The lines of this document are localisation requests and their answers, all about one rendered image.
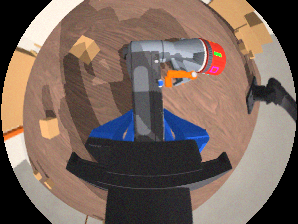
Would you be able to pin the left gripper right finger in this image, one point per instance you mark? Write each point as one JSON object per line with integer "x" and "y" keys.
{"x": 183, "y": 130}

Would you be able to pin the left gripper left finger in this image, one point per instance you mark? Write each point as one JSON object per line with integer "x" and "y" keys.
{"x": 116, "y": 128}

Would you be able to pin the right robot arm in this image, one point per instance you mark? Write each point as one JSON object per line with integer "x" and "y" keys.
{"x": 272, "y": 91}

